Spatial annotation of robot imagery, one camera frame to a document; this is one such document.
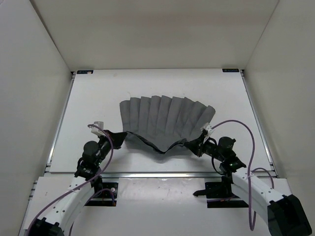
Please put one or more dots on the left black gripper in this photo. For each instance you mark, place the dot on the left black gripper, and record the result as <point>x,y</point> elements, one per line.
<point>118,138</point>

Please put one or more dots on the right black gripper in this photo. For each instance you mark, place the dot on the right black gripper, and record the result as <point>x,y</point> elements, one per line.
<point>196,146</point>

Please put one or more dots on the grey pleated skirt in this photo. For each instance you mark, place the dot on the grey pleated skirt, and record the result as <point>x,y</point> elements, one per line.
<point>163,122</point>

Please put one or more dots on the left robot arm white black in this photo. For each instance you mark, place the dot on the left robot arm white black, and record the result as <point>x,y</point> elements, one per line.
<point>57,218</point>

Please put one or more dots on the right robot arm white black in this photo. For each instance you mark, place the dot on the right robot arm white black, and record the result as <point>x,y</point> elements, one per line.
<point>283,214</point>

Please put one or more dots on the left blue corner label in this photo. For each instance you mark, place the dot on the left blue corner label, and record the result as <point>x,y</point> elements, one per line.
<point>84,72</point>

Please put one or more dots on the blue corner label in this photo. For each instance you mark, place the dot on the blue corner label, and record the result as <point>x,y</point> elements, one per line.
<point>230,70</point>
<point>84,72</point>

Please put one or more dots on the right blue corner label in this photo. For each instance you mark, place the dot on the right blue corner label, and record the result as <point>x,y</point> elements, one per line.
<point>230,70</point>

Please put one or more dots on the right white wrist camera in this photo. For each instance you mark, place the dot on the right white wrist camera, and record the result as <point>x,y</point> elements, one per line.
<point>207,131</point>

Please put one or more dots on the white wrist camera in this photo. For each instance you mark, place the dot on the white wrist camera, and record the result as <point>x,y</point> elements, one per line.
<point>97,128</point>
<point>207,131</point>

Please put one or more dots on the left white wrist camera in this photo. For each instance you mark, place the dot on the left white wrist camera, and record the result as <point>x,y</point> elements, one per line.
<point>97,128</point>

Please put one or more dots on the aluminium front rail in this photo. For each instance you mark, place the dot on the aluminium front rail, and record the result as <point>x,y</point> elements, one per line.
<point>161,175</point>

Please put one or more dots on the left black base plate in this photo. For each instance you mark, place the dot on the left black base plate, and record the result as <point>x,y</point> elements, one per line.
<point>105,195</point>

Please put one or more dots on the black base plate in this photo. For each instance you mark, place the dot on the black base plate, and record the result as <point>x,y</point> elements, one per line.
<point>105,195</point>
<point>219,196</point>

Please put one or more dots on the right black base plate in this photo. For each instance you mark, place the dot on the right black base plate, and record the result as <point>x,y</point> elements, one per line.
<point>219,196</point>

